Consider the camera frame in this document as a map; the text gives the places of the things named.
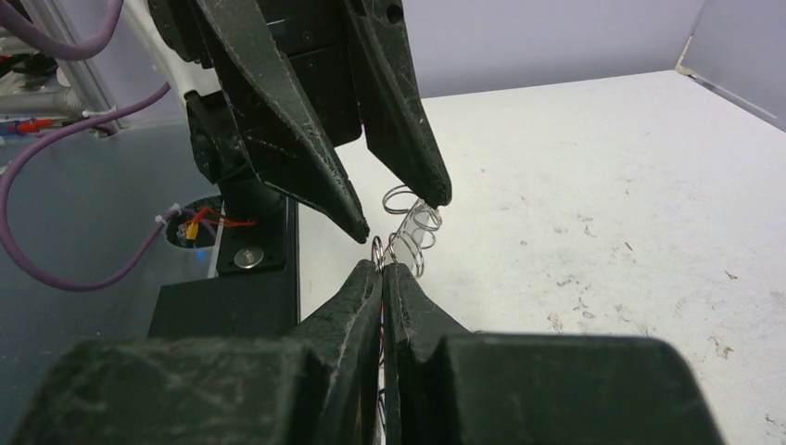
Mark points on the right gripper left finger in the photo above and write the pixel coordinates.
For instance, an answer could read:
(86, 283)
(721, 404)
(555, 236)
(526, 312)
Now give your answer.
(315, 385)

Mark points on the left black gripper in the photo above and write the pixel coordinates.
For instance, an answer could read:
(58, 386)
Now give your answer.
(285, 74)

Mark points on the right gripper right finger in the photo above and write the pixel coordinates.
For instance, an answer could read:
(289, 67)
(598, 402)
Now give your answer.
(448, 385)

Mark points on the metal key holder ring plate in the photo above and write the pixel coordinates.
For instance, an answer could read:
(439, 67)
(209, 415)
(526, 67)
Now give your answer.
(405, 246)

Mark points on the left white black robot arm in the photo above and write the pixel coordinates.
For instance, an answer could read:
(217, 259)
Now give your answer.
(173, 38)

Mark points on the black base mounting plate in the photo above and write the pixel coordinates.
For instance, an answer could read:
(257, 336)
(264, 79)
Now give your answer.
(253, 284)

